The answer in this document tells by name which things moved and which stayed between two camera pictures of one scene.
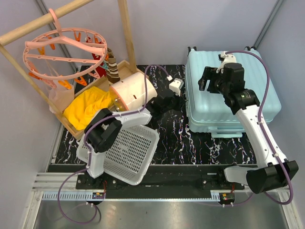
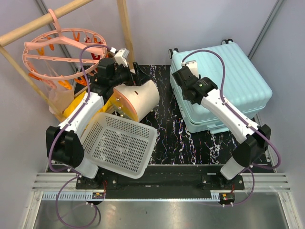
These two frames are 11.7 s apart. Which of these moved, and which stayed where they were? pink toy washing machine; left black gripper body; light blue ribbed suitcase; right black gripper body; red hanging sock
Moved: left black gripper body; light blue ribbed suitcase; right black gripper body
Stayed: red hanging sock; pink toy washing machine
